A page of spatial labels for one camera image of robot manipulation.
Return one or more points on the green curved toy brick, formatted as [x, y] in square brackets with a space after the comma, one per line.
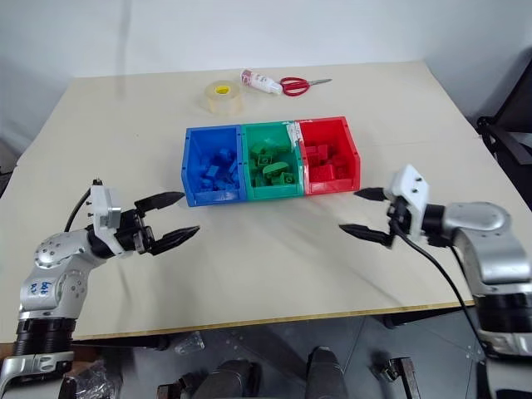
[274, 167]

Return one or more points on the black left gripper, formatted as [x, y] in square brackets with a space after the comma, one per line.
[135, 232]

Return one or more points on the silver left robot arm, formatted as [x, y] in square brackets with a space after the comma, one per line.
[54, 249]

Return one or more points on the red square toy brick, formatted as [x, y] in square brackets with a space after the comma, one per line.
[316, 150]
[336, 154]
[322, 172]

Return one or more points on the black metal frame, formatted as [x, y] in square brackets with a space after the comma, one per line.
[511, 133]

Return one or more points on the dark metal bracket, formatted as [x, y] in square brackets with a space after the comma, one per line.
[395, 374]

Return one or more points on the blue small toy brick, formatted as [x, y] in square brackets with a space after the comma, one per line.
[214, 170]

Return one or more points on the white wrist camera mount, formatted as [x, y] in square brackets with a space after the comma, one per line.
[104, 212]
[411, 183]

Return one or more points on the green square toy brick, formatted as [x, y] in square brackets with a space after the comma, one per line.
[264, 160]

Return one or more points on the white tape strip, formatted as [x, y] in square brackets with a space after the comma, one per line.
[294, 134]

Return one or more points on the green plastic storage bin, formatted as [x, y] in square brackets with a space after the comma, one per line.
[274, 193]

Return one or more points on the white glue bottle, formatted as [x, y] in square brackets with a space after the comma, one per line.
[259, 81]

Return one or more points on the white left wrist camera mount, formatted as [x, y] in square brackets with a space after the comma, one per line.
[104, 212]

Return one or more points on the clear packing tape roll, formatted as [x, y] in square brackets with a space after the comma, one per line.
[224, 101]

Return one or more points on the clear plastic bag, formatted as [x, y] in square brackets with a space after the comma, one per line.
[189, 344]

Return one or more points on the dark rounded shape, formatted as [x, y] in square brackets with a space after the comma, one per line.
[232, 380]
[326, 374]

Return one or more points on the red plastic storage bin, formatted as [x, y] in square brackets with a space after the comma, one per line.
[332, 188]

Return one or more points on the blue plastic storage bin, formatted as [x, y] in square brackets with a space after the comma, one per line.
[216, 199]

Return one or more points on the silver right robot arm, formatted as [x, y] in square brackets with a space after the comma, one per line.
[478, 220]

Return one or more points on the black plastic bag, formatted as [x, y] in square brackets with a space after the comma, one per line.
[95, 382]

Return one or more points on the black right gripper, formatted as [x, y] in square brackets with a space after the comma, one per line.
[398, 216]

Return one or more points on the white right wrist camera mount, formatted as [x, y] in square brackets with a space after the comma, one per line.
[411, 183]

